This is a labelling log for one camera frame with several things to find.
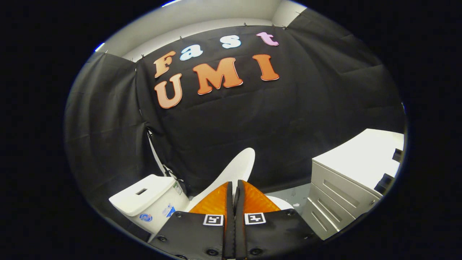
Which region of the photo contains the white drawer cabinet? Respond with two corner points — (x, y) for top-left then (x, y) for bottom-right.
(301, 129), (405, 241)

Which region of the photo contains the black flat holder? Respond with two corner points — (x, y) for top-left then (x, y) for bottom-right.
(374, 173), (396, 195)

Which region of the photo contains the white toilet lid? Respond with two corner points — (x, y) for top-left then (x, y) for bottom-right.
(188, 147), (256, 212)

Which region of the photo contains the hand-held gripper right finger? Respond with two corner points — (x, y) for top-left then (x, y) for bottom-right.
(235, 180), (323, 260)

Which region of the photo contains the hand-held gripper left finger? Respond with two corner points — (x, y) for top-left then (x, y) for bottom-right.
(148, 181), (235, 260)

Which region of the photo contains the black backdrop cloth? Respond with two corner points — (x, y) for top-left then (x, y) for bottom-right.
(65, 7), (406, 224)

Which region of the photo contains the white pipe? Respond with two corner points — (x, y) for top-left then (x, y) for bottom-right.
(147, 128), (181, 181)

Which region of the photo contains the white toilet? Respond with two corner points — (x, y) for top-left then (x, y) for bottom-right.
(109, 174), (296, 242)

